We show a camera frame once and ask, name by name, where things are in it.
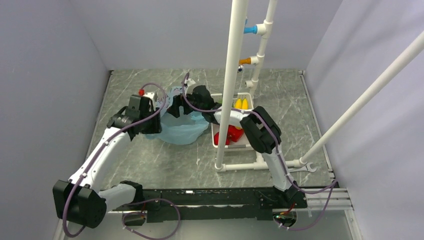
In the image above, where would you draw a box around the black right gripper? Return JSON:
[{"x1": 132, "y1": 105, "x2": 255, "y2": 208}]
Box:
[{"x1": 167, "y1": 89, "x2": 205, "y2": 119}]

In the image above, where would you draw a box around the blue printed plastic bag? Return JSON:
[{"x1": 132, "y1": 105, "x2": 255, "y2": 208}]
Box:
[{"x1": 145, "y1": 86, "x2": 210, "y2": 145}]

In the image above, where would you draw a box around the yellow fake banana bunch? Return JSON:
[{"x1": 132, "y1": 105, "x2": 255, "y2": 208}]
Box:
[{"x1": 234, "y1": 98, "x2": 249, "y2": 110}]

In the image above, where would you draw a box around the red fake tomato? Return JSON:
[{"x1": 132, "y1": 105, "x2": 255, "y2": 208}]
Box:
[{"x1": 213, "y1": 131, "x2": 231, "y2": 147}]

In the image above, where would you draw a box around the red fake bell pepper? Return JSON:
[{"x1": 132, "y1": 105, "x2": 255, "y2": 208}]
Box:
[{"x1": 226, "y1": 125, "x2": 244, "y2": 143}]

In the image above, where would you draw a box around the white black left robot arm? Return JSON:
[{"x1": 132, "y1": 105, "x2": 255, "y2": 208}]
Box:
[{"x1": 52, "y1": 92, "x2": 162, "y2": 229}]

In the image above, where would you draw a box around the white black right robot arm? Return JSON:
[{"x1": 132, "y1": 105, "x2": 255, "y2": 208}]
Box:
[{"x1": 166, "y1": 85, "x2": 305, "y2": 208}]

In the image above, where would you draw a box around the white perforated plastic basket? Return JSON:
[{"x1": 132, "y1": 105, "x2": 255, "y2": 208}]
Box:
[{"x1": 210, "y1": 92, "x2": 256, "y2": 152}]

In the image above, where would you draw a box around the orange plastic faucet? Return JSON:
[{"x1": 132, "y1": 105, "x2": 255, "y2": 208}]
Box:
[{"x1": 237, "y1": 57, "x2": 252, "y2": 73}]

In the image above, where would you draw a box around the blue plastic faucet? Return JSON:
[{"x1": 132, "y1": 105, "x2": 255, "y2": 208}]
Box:
[{"x1": 243, "y1": 18, "x2": 258, "y2": 35}]

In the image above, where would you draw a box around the white pvc pipe rack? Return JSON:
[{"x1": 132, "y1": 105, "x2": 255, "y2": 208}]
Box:
[{"x1": 214, "y1": 0, "x2": 309, "y2": 172}]

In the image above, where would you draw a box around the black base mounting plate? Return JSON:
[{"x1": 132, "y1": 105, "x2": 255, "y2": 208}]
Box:
[{"x1": 115, "y1": 187, "x2": 308, "y2": 223}]

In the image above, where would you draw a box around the silver open-end wrench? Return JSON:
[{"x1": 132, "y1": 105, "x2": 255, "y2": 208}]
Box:
[{"x1": 289, "y1": 162, "x2": 318, "y2": 173}]

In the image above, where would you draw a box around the white diagonal pipe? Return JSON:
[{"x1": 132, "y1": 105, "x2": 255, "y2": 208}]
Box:
[{"x1": 298, "y1": 32, "x2": 424, "y2": 165}]

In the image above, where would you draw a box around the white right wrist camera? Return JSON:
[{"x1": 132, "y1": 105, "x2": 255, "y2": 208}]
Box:
[{"x1": 183, "y1": 78, "x2": 198, "y2": 95}]

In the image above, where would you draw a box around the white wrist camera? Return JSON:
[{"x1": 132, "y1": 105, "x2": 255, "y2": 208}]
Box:
[
  {"x1": 142, "y1": 91, "x2": 158, "y2": 111},
  {"x1": 183, "y1": 78, "x2": 198, "y2": 95}
]

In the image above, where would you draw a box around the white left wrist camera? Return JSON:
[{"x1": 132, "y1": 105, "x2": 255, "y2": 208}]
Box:
[{"x1": 142, "y1": 91, "x2": 158, "y2": 111}]

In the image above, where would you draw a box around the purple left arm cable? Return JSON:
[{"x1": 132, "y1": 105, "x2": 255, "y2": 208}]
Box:
[{"x1": 61, "y1": 82, "x2": 181, "y2": 240}]

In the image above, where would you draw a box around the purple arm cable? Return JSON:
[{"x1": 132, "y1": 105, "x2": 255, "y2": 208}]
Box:
[
  {"x1": 61, "y1": 82, "x2": 181, "y2": 240},
  {"x1": 181, "y1": 72, "x2": 339, "y2": 232}
]

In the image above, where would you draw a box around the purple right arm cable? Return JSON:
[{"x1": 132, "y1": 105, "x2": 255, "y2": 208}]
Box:
[{"x1": 181, "y1": 72, "x2": 339, "y2": 232}]

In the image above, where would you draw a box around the aluminium extrusion rail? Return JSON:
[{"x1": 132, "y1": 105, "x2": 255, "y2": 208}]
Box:
[{"x1": 52, "y1": 188, "x2": 354, "y2": 240}]

